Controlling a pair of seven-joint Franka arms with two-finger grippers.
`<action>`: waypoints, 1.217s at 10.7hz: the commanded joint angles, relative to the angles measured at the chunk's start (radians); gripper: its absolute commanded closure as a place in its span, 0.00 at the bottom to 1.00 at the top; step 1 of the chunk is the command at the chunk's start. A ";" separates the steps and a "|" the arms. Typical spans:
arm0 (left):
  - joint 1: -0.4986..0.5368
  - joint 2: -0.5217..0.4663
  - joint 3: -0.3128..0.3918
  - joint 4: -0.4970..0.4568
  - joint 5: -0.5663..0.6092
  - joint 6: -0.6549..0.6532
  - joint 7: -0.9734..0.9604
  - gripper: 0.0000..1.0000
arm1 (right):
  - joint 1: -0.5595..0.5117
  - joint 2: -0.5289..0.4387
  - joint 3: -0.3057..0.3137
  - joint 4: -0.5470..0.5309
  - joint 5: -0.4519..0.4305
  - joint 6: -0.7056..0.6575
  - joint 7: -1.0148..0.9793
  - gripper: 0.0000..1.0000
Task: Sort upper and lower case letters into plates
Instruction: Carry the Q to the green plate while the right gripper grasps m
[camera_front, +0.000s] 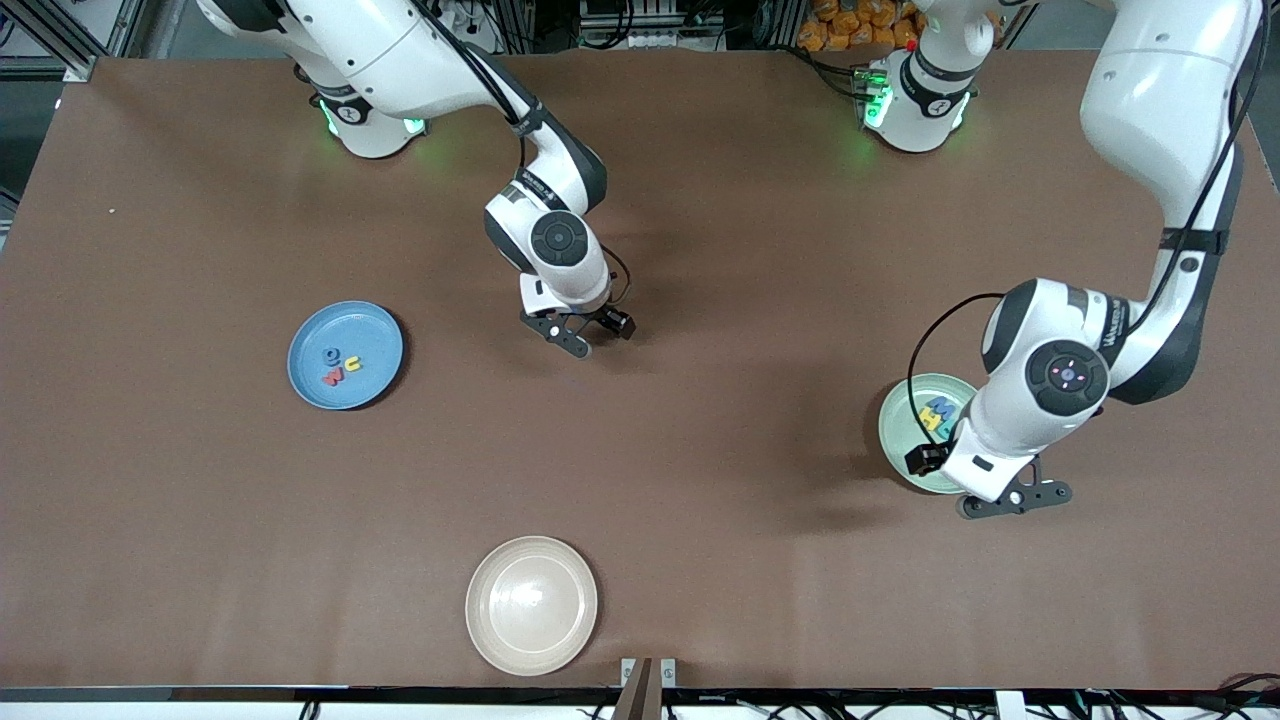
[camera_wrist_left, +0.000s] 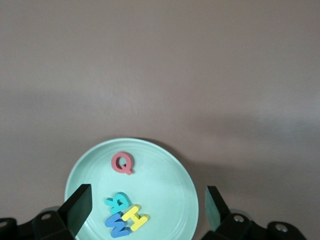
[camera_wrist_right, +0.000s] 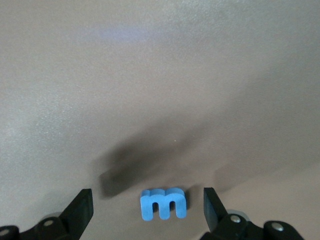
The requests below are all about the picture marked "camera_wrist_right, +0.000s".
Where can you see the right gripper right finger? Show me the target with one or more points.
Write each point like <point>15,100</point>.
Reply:
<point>212,210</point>

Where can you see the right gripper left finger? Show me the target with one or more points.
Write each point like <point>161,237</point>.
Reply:
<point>77,210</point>

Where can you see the blue lowercase letter m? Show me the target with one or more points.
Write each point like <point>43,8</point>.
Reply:
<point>162,200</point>

